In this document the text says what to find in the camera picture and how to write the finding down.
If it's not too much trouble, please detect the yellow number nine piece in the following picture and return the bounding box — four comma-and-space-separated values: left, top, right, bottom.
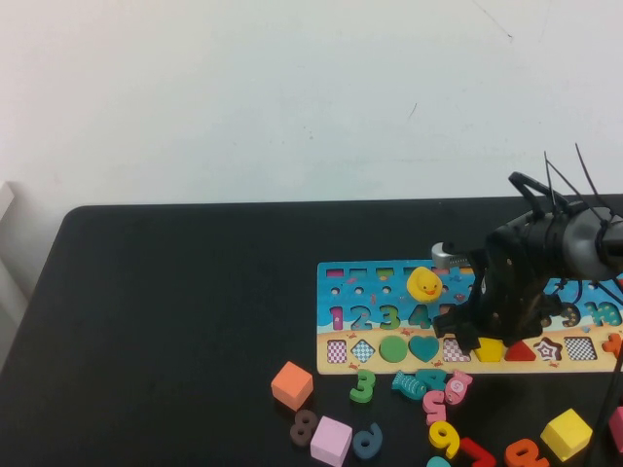
427, 419, 461, 459

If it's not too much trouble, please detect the teal striped fish piece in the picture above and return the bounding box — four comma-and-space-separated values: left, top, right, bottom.
391, 370, 429, 400

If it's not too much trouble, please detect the blue wooden number puzzle board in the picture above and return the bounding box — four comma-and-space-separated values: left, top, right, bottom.
315, 261, 623, 376

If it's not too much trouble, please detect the black zip tie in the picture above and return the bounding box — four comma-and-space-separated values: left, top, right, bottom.
543, 150, 560, 211
574, 142, 607, 223

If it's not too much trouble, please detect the red number seven piece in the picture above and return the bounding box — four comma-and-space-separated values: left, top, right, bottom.
459, 437, 497, 467

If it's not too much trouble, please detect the teal number four piece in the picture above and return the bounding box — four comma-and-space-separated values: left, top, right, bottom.
416, 368, 448, 393

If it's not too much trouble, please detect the orange number eight piece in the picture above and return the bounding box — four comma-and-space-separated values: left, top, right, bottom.
503, 437, 550, 467

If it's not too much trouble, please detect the pink number five piece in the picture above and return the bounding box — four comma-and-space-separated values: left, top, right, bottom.
421, 388, 449, 427

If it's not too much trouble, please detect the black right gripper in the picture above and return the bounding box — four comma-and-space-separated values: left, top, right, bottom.
431, 213, 573, 357

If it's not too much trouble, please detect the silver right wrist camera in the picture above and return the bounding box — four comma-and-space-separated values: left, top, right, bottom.
430, 240, 476, 269

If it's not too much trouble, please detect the thick black cable loop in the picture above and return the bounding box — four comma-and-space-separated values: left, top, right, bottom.
508, 170, 559, 216

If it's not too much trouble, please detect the green number three piece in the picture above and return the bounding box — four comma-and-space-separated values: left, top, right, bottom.
348, 369, 377, 404

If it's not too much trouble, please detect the magenta wooden block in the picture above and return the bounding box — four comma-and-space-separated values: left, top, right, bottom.
607, 406, 623, 453

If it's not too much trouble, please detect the teal heart puzzle piece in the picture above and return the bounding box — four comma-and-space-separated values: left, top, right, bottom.
407, 335, 440, 364

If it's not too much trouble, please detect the brown number eight piece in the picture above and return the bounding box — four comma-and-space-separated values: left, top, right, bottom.
289, 408, 318, 447

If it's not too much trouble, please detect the orange wooden cube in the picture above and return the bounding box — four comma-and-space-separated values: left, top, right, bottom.
270, 360, 314, 413

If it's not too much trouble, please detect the yellow pentagon puzzle piece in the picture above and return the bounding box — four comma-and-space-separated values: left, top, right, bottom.
474, 337, 505, 364

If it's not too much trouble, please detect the orange plus puzzle piece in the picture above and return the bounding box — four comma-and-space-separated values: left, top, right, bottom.
601, 332, 623, 359

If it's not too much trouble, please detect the pink fish piece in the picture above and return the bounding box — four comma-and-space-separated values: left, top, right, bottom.
443, 369, 474, 406

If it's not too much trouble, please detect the thin black hanging cable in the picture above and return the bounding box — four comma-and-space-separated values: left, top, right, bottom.
585, 340, 623, 466

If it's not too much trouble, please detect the lilac wooden cube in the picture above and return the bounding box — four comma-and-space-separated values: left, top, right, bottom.
309, 414, 353, 467

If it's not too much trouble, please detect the blue number six piece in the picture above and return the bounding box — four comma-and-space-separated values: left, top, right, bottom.
351, 421, 384, 460

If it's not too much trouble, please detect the yellow wooden cube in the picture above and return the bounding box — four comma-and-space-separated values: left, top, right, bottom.
539, 407, 594, 462

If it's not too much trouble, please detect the red triangle puzzle piece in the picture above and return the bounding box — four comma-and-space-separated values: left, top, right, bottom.
503, 340, 537, 362

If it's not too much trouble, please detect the green circle puzzle piece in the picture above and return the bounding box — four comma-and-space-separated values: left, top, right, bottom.
378, 335, 409, 365

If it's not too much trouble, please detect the yellow rubber duck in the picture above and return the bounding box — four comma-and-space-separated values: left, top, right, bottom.
405, 266, 443, 303

